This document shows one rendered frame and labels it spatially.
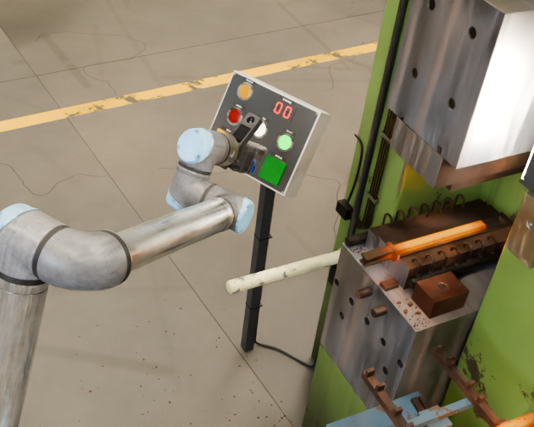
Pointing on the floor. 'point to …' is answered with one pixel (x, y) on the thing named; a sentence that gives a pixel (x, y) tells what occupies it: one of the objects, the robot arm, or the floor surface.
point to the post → (258, 264)
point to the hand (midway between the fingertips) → (264, 147)
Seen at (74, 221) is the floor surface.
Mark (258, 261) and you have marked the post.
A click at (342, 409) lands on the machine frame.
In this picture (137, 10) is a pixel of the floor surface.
